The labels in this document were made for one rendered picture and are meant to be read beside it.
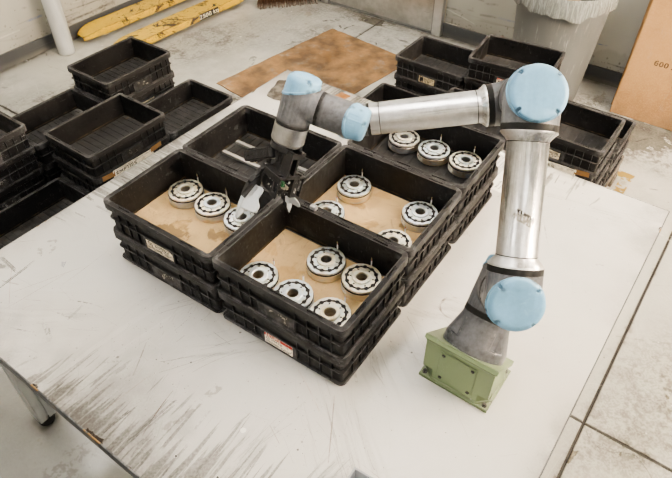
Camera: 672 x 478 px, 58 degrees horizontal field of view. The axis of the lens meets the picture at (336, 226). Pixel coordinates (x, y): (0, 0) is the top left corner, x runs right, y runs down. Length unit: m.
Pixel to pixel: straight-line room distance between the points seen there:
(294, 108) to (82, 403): 0.87
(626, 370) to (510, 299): 1.43
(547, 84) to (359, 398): 0.83
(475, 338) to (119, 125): 1.99
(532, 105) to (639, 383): 1.60
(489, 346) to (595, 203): 0.88
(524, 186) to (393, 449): 0.65
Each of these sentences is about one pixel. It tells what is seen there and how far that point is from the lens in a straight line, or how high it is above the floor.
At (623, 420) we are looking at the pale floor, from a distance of 2.53.
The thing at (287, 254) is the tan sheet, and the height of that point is 0.83.
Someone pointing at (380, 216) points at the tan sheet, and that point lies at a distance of 1.77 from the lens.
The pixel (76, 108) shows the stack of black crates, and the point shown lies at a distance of 3.35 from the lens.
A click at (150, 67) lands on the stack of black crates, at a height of 0.57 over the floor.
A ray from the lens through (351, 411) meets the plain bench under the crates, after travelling 1.52.
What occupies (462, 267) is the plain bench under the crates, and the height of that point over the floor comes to 0.70.
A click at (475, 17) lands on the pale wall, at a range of 4.59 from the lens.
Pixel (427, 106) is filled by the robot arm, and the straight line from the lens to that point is 1.40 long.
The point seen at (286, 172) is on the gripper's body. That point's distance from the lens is 1.34.
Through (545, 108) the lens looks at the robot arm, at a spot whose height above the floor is 1.37.
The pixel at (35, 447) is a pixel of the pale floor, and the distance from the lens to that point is 2.49.
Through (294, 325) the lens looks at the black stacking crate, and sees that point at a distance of 1.47.
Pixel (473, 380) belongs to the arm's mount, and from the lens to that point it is 1.48.
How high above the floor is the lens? 2.01
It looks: 43 degrees down
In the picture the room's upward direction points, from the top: straight up
